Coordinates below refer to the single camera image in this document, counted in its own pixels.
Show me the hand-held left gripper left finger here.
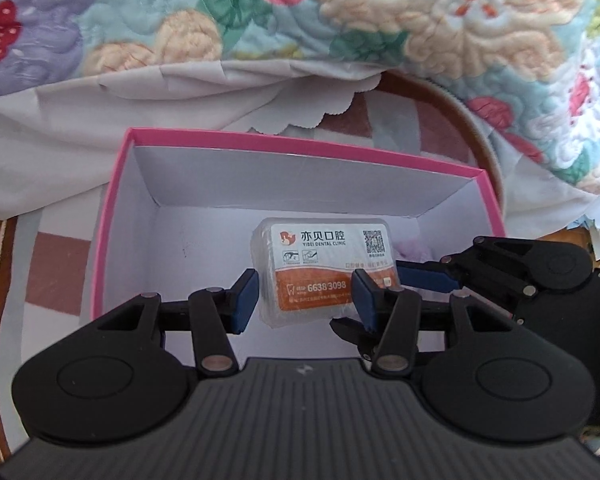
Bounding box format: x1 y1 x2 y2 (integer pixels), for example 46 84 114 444
80 268 259 377

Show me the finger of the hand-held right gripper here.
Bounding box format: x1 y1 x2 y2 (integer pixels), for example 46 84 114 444
330 317 378 361
396 235 538 311

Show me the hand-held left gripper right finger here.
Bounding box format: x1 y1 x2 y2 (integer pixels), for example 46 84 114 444
352 268 528 377

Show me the purple plush toy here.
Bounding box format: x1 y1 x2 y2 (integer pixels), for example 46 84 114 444
394 237 451 306

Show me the clear plastic box orange label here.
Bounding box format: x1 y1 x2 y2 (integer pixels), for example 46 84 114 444
251 216 396 328

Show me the pink cardboard box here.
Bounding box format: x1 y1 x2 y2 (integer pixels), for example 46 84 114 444
91 127 506 360

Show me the light blue cloth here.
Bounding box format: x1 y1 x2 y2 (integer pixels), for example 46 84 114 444
577 212 600 263

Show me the checkered rug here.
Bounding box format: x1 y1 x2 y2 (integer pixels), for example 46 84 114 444
0 70 506 466

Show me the floral quilt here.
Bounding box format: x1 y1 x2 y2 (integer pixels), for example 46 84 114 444
0 0 600 196

